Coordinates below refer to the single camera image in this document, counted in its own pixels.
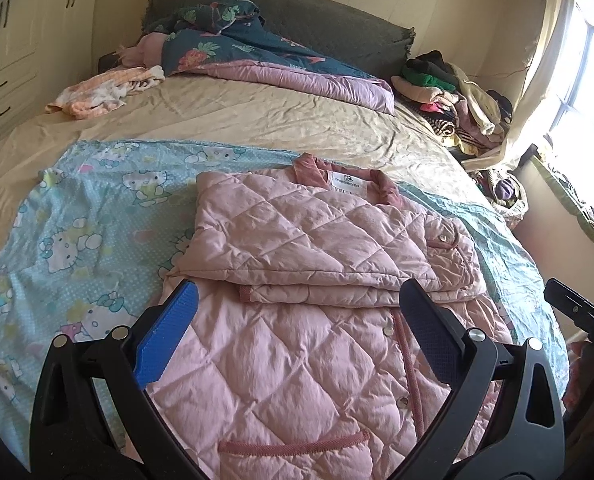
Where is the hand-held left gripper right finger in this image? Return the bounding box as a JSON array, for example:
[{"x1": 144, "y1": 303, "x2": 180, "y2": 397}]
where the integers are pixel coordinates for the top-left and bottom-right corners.
[{"x1": 399, "y1": 279, "x2": 565, "y2": 480}]

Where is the white window bench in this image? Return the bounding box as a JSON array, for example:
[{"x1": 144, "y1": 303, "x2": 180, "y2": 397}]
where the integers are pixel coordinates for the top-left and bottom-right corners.
[{"x1": 509, "y1": 160, "x2": 594, "y2": 336}]

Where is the dark blue floral quilt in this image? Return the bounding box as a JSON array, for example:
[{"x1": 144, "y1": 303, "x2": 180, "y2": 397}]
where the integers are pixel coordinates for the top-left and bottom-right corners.
[{"x1": 144, "y1": 0, "x2": 395, "y2": 113}]

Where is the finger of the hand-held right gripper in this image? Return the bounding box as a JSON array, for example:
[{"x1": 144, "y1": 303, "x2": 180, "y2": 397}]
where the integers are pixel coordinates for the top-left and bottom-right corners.
[{"x1": 544, "y1": 277, "x2": 594, "y2": 348}]

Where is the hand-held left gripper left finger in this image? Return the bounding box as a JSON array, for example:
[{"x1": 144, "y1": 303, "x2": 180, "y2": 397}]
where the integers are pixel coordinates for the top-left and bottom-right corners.
[{"x1": 30, "y1": 279, "x2": 200, "y2": 480}]

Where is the orange and white small cloth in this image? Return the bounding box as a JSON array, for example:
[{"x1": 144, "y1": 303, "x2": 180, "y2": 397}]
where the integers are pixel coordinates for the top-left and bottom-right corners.
[{"x1": 44, "y1": 65, "x2": 165, "y2": 121}]

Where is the green window seat cushion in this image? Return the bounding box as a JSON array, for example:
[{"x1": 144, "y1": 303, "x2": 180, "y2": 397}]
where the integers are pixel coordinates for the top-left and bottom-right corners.
[{"x1": 532, "y1": 152, "x2": 594, "y2": 261}]

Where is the cream curtain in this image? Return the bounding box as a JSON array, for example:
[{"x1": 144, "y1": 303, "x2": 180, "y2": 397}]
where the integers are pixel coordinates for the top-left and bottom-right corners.
[{"x1": 464, "y1": 0, "x2": 578, "y2": 171}]

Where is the pile of mixed clothes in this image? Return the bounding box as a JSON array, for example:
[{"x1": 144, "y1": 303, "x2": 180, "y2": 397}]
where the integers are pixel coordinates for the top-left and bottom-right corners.
[{"x1": 391, "y1": 50, "x2": 515, "y2": 156}]

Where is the pink pillow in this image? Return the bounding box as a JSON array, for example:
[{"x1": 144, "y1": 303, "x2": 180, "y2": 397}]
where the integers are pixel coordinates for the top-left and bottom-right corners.
[{"x1": 120, "y1": 32, "x2": 165, "y2": 68}]

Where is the bed with beige sheet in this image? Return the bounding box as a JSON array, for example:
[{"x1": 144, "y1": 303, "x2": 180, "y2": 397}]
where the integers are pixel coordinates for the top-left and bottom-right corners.
[{"x1": 0, "y1": 77, "x2": 572, "y2": 461}]

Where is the pink quilted jacket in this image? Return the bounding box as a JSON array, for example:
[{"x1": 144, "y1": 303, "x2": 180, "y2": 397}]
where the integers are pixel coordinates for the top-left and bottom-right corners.
[{"x1": 144, "y1": 154, "x2": 520, "y2": 480}]

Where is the light blue cat print sheet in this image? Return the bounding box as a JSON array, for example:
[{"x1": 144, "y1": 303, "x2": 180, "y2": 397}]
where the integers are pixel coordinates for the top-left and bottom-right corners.
[{"x1": 0, "y1": 139, "x2": 570, "y2": 441}]

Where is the floral bag of clothes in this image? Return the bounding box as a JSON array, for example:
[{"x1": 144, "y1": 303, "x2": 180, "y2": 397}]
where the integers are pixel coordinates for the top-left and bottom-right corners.
[{"x1": 469, "y1": 167, "x2": 528, "y2": 233}]

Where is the cream wardrobe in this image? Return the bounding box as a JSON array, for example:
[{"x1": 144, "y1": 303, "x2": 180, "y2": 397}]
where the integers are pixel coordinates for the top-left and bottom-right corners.
[{"x1": 0, "y1": 0, "x2": 103, "y2": 146}]

